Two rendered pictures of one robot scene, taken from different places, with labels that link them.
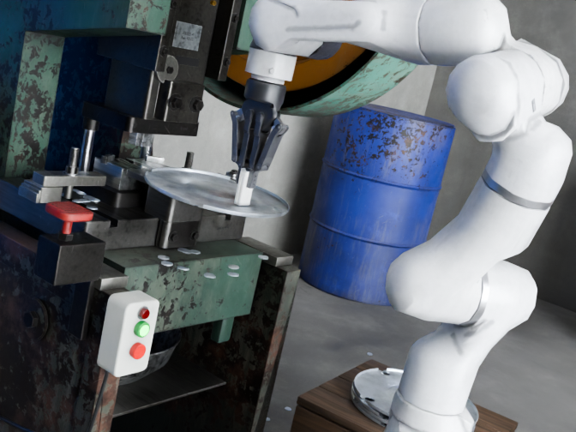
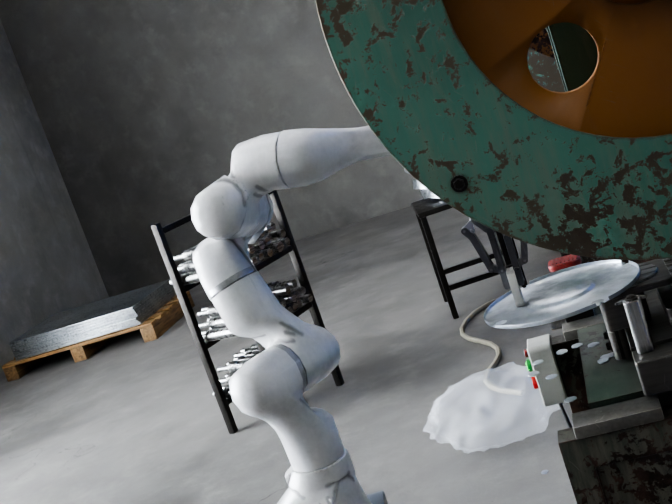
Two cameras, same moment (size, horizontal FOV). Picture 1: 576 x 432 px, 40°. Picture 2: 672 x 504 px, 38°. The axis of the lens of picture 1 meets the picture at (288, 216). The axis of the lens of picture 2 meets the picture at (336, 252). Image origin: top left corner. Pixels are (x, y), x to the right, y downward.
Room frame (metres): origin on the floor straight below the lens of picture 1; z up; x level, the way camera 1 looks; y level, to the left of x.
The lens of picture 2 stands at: (3.01, -0.82, 1.29)
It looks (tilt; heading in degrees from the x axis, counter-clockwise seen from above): 10 degrees down; 158
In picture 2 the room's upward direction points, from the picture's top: 19 degrees counter-clockwise
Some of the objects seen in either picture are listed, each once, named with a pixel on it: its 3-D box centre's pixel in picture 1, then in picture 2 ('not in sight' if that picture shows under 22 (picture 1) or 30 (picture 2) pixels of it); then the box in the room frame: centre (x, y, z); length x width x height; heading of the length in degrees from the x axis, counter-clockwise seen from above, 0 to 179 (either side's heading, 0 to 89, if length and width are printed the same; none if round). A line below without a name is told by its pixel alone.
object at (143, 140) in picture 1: (142, 136); not in sight; (1.68, 0.34, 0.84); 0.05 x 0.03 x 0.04; 144
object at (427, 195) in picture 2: not in sight; (461, 222); (-1.20, 1.53, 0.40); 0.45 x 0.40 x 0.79; 156
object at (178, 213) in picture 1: (185, 215); (606, 317); (1.58, 0.20, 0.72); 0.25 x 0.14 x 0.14; 54
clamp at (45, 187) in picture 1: (67, 172); not in sight; (1.55, 0.44, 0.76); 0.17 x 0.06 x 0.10; 144
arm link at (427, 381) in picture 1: (470, 330); (284, 410); (1.25, -0.33, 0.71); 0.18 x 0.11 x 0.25; 111
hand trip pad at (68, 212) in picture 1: (66, 228); (568, 275); (1.28, 0.35, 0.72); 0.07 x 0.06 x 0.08; 54
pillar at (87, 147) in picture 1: (87, 142); not in sight; (1.65, 0.44, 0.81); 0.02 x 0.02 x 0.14
